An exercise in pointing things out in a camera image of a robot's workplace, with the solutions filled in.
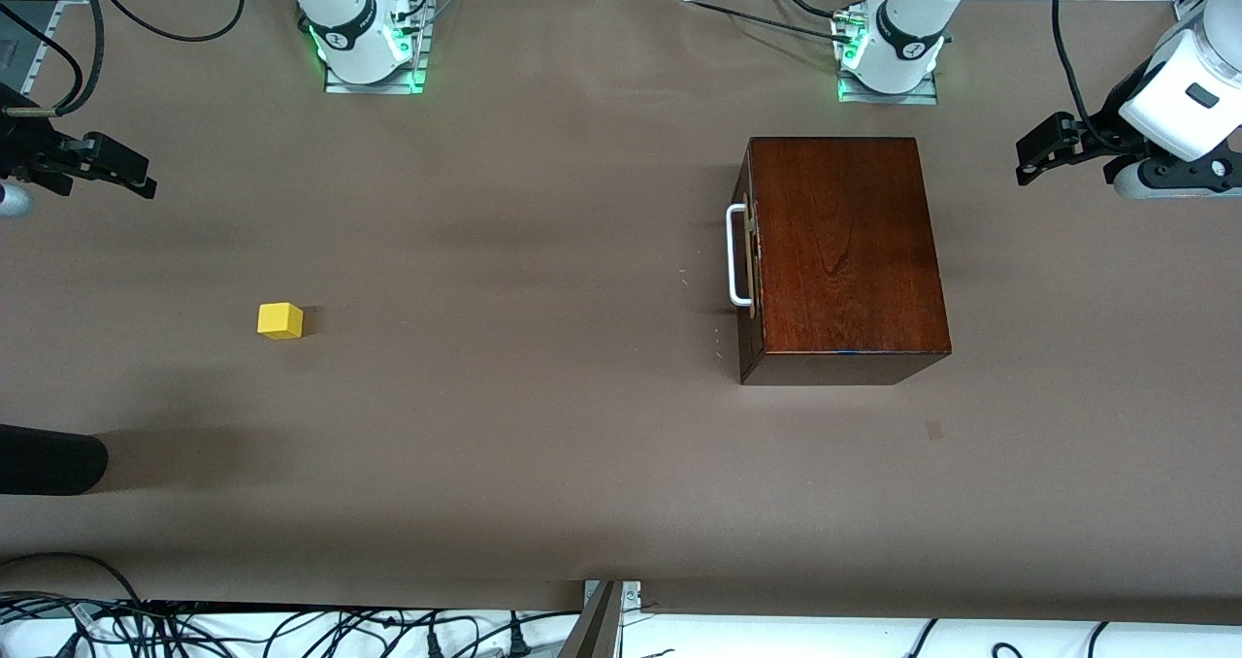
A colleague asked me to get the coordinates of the thin black looping cable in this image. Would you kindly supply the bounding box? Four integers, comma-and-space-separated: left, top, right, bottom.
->
82, 0, 246, 43

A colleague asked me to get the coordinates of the black rounded cylinder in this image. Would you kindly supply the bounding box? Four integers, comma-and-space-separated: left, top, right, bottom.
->
0, 423, 110, 497

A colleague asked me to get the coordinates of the long black cable on paper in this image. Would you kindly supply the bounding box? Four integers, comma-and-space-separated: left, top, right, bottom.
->
679, 0, 865, 46

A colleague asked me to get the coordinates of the yellow block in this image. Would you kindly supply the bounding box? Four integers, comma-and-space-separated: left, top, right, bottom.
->
257, 302, 305, 341

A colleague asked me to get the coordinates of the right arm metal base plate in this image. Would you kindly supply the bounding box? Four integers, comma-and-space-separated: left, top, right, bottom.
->
323, 17, 430, 96

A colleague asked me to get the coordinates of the brown paper table cover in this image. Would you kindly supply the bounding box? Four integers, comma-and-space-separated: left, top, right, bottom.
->
0, 0, 1242, 626

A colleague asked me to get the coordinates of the dark brown wooden cabinet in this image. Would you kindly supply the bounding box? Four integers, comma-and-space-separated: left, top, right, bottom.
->
735, 136, 952, 385

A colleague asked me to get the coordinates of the black arcing cable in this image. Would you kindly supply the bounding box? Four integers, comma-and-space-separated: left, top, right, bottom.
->
0, 551, 147, 609

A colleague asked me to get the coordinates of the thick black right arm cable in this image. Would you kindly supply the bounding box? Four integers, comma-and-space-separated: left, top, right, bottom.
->
0, 0, 106, 117

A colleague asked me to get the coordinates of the perforated aluminium rail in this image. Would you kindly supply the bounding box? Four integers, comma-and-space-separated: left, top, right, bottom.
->
0, 0, 64, 96

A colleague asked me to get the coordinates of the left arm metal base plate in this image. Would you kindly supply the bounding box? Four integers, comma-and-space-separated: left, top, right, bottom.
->
836, 71, 940, 106

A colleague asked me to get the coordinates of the silver metal bracket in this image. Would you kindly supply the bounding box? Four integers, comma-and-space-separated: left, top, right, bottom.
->
582, 578, 643, 612

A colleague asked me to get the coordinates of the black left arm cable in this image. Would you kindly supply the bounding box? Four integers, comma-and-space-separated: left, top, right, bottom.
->
1053, 0, 1112, 149

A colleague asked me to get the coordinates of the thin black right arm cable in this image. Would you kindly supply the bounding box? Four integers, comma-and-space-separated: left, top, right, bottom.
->
0, 3, 86, 111

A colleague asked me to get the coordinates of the dark diagonal metal beam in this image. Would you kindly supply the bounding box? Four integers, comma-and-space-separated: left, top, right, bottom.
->
556, 580, 624, 658

